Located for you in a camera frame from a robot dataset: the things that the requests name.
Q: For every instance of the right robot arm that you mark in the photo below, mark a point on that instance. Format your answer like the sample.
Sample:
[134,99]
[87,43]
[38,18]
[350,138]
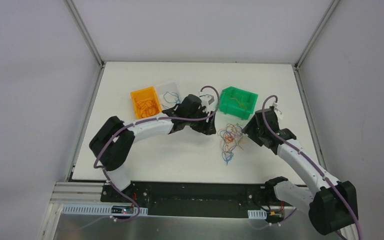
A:
[329,203]

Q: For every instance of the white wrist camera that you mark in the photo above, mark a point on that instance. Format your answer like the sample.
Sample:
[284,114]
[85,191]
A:
[277,110]
[208,102]

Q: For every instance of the white plastic bin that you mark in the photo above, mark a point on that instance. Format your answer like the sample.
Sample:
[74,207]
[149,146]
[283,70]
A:
[168,94]

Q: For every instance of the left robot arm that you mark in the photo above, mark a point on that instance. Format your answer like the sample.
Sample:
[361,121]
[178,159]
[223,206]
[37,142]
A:
[112,143]

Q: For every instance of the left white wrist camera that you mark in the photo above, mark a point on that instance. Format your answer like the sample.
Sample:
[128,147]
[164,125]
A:
[208,102]

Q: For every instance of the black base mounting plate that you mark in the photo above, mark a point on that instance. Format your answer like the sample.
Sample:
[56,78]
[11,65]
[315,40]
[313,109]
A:
[208,200]

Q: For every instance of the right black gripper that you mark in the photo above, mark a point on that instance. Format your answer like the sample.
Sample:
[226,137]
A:
[256,131]

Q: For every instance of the green plastic bin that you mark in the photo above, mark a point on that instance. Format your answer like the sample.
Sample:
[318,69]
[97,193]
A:
[237,102]

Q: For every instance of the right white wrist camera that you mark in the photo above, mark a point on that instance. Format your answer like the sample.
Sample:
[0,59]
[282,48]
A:
[277,110]

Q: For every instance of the orange plastic bin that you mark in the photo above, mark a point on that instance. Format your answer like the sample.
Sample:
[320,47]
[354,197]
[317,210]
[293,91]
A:
[145,102]

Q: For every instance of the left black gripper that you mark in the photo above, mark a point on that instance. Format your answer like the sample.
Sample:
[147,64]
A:
[206,125]

